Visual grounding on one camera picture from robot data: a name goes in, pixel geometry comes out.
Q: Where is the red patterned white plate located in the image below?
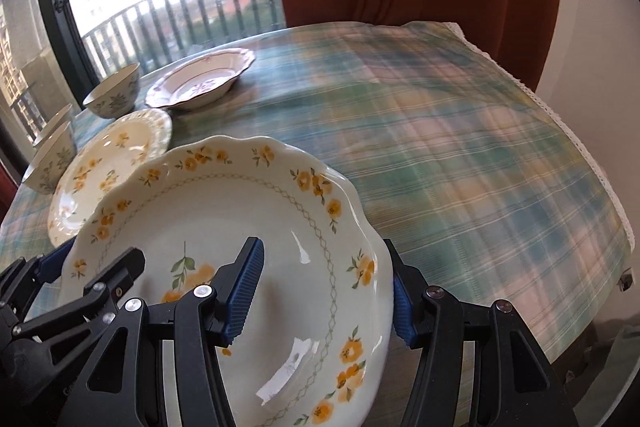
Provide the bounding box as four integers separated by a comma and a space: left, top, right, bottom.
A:
145, 48, 255, 110

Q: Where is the floral ceramic bowl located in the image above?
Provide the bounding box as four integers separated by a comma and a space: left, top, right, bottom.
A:
34, 104, 74, 150
82, 63, 140, 119
22, 122, 77, 195

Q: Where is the beaded yellow floral plate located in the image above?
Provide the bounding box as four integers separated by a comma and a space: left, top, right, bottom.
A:
47, 108, 172, 247

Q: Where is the black window frame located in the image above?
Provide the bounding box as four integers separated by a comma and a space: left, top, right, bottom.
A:
0, 0, 101, 168

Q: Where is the large yellow floral plate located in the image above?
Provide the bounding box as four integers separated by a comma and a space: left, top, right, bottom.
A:
60, 136, 393, 426

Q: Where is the balcony railing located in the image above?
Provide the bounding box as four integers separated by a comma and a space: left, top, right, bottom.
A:
8, 0, 288, 134

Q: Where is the plaid tablecloth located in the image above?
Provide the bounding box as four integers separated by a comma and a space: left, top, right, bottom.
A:
0, 19, 637, 427

